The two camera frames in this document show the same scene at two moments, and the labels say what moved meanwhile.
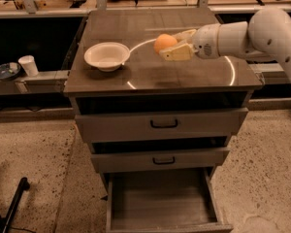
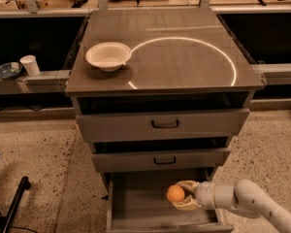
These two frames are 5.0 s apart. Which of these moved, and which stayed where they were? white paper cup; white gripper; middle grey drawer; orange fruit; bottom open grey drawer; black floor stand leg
Moved: white gripper; orange fruit
Stayed: bottom open grey drawer; middle grey drawer; white paper cup; black floor stand leg
